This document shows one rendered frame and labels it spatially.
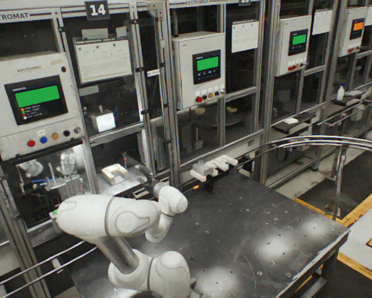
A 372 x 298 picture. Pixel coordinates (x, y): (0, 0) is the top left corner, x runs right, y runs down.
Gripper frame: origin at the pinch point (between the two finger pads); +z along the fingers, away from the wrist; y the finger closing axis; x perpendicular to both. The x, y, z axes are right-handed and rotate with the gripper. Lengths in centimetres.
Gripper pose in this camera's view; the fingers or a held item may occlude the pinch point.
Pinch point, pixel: (139, 174)
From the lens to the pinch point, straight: 181.0
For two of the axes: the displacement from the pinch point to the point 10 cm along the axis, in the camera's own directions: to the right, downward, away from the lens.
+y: -0.5, -8.9, -4.5
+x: -7.8, 3.2, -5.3
